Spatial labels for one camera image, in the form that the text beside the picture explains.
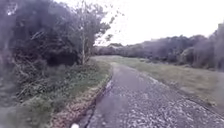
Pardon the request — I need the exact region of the grey gravel path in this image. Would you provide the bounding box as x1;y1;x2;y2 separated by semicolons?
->
79;61;224;128

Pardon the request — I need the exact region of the grass verge with leaves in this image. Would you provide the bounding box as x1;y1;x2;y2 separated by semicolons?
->
0;57;114;128

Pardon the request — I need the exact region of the grass field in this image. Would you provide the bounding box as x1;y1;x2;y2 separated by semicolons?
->
93;55;224;108

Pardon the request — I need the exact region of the row of trees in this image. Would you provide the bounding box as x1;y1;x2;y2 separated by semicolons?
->
93;22;224;72

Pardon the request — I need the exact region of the wood of dark trees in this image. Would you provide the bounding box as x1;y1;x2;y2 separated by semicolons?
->
0;0;116;98

